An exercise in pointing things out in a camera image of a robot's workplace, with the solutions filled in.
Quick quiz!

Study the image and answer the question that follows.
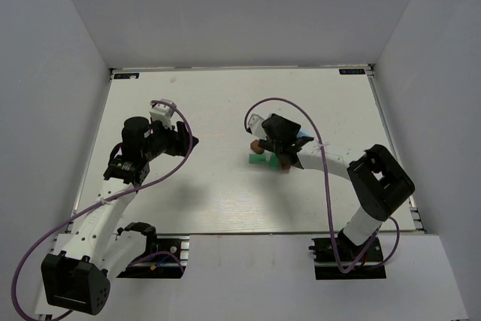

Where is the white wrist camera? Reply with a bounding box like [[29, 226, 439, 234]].
[[150, 99, 177, 129], [247, 114, 266, 139]]

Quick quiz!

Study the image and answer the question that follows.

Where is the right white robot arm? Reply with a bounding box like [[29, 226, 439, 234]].
[[249, 114, 415, 255]]

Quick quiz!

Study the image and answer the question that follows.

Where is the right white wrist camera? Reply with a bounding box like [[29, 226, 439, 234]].
[[247, 114, 266, 139]]

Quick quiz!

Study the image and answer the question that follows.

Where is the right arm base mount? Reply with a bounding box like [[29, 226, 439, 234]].
[[307, 236, 388, 281]]

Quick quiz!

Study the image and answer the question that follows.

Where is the left blue corner label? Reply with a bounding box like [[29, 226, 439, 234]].
[[113, 73, 140, 80]]

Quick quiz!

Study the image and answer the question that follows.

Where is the blue plastic box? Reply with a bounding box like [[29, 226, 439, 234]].
[[297, 130, 313, 141]]

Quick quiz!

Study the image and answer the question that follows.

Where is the purple cable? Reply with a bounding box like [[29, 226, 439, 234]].
[[10, 101, 198, 318], [244, 97, 401, 274]]

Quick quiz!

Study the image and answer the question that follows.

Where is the green flat block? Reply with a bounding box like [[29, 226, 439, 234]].
[[248, 153, 268, 165]]

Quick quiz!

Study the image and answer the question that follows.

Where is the brown cube block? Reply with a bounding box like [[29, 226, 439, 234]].
[[250, 140, 264, 153]]

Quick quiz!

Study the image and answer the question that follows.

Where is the green long block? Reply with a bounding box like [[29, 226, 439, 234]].
[[267, 153, 282, 169]]

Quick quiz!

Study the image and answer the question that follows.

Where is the right blue corner label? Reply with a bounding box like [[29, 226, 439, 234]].
[[339, 68, 365, 75]]

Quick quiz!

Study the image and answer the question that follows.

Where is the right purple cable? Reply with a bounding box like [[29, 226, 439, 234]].
[[244, 97, 401, 274]]

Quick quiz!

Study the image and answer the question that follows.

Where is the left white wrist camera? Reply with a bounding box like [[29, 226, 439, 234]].
[[150, 99, 177, 129]]

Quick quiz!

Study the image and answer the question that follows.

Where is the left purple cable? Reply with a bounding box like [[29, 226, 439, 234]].
[[10, 101, 198, 318]]

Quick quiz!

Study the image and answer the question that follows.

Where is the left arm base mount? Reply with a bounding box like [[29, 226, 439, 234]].
[[116, 222, 189, 279]]

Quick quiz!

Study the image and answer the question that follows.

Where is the blue corner label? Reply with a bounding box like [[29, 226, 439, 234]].
[[339, 68, 365, 75], [113, 73, 140, 80]]

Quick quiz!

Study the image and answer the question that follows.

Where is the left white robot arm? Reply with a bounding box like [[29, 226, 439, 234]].
[[41, 117, 198, 315]]

